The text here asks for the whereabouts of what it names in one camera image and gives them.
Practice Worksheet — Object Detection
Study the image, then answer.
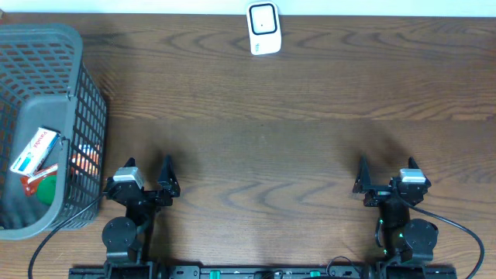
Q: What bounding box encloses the orange white snack packet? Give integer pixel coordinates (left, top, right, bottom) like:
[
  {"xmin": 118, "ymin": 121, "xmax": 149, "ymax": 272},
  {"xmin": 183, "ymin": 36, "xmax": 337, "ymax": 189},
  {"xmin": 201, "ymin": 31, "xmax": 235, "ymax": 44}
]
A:
[{"xmin": 71, "ymin": 144, "xmax": 100, "ymax": 176}]

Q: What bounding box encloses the white barcode scanner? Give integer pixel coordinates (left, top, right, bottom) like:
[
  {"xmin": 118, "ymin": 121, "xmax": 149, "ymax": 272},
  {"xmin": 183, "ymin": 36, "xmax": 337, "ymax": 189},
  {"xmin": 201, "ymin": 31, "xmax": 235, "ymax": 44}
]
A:
[{"xmin": 246, "ymin": 1, "xmax": 282, "ymax": 56}]

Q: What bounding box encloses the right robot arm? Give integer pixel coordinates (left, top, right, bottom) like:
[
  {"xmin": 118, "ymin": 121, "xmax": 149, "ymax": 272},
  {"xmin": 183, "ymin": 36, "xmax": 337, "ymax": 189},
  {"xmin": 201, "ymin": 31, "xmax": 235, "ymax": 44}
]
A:
[{"xmin": 353, "ymin": 157, "xmax": 439, "ymax": 279}]

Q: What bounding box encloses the white Panadol medicine box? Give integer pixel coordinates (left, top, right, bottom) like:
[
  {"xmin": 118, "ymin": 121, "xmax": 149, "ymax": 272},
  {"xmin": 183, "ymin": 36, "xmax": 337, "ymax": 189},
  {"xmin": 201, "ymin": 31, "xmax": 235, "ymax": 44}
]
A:
[{"xmin": 9, "ymin": 128, "xmax": 60, "ymax": 176}]

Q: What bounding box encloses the grey plastic basket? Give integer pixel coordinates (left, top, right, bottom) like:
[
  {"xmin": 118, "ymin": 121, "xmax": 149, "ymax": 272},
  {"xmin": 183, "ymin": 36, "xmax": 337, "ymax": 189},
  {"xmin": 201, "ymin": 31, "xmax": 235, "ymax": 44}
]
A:
[{"xmin": 1, "ymin": 24, "xmax": 108, "ymax": 240}]

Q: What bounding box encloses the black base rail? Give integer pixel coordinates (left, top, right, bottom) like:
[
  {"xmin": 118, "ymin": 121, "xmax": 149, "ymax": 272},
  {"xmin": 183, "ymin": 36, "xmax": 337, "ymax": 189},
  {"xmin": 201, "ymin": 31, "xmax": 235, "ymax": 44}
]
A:
[{"xmin": 68, "ymin": 263, "xmax": 458, "ymax": 279}]

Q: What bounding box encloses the orange snack bar wrapper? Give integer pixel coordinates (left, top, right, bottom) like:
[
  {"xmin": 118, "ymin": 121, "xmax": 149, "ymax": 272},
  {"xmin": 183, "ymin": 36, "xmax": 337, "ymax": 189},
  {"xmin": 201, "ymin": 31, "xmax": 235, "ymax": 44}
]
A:
[{"xmin": 20, "ymin": 164, "xmax": 58, "ymax": 196}]

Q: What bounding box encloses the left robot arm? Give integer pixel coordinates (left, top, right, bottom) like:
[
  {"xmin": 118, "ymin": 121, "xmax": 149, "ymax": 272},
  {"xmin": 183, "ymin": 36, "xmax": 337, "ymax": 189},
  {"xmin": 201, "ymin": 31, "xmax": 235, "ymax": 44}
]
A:
[{"xmin": 102, "ymin": 155, "xmax": 181, "ymax": 278}]

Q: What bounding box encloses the green lid white jar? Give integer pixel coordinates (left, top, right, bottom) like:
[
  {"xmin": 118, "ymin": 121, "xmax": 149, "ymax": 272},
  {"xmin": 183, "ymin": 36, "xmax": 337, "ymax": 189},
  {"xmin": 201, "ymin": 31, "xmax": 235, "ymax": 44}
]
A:
[{"xmin": 36, "ymin": 175, "xmax": 57, "ymax": 205}]

